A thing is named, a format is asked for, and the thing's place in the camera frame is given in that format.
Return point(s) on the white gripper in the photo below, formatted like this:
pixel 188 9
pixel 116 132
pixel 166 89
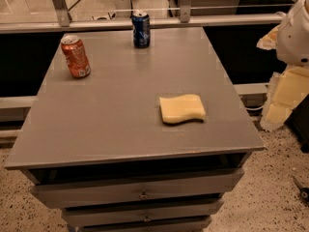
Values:
pixel 294 39

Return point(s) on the yellow sponge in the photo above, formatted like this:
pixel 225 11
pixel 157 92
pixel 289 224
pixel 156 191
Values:
pixel 182 108

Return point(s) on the blue pepsi can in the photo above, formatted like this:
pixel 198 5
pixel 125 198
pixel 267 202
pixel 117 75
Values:
pixel 141 29

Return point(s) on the orange coke can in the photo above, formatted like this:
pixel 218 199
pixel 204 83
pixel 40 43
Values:
pixel 75 54

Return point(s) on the black object on floor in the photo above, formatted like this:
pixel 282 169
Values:
pixel 303 191

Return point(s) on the middle grey drawer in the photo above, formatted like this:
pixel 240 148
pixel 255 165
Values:
pixel 143 213

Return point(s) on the grey drawer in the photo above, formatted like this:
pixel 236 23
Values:
pixel 143 213
pixel 137 189
pixel 182 224

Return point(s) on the grey drawer cabinet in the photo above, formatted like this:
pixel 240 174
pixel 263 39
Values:
pixel 109 126

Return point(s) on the bottom grey drawer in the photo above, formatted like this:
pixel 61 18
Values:
pixel 182 224

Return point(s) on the top grey drawer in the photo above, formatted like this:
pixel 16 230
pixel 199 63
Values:
pixel 137 189

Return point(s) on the metal glass railing frame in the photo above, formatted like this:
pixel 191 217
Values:
pixel 33 16

